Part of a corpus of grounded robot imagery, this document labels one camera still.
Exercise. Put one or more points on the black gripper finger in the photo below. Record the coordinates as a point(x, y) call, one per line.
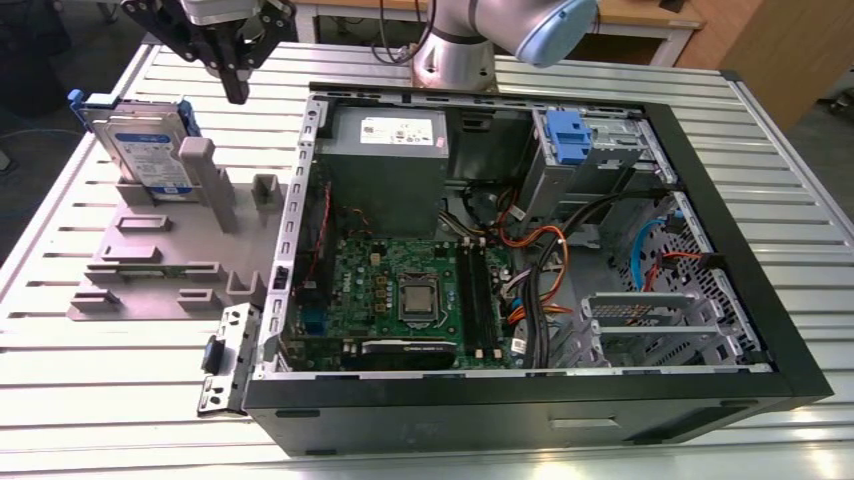
point(173, 25)
point(269, 30)

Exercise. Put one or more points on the hard disk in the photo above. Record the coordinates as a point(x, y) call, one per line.
point(143, 155)

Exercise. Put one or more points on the grey power supply unit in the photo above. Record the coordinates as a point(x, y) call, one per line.
point(380, 190)

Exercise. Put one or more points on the grey parts rack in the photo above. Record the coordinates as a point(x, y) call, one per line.
point(193, 240)

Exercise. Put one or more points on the green RAM stick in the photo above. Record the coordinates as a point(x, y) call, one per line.
point(160, 273)

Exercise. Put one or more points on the blue drive latch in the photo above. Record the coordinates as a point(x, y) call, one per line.
point(567, 137)

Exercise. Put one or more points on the green motherboard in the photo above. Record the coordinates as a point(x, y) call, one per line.
point(427, 255)

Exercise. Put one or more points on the CPU socket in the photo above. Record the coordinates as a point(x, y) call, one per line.
point(416, 276)

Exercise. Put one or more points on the metal optical drive cage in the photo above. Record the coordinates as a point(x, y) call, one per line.
point(600, 170)

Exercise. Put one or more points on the wooden top desk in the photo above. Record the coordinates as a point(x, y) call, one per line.
point(656, 20)

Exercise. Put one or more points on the silver CPU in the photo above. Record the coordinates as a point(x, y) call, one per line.
point(419, 300)

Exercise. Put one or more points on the black RAM slot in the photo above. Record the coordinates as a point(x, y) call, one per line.
point(469, 295)
point(488, 295)

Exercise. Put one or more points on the black blue latch knob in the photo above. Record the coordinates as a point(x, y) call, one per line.
point(213, 355)

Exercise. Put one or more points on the black graphics card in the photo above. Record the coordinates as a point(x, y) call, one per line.
point(407, 350)

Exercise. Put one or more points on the black open PC case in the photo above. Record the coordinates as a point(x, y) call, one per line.
point(467, 415)

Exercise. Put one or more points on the office chair base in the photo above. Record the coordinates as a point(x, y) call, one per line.
point(840, 100)

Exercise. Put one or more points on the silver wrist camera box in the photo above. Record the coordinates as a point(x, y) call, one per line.
point(220, 10)

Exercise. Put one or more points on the metal hinged slot bracket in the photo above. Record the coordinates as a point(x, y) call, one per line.
point(233, 320)

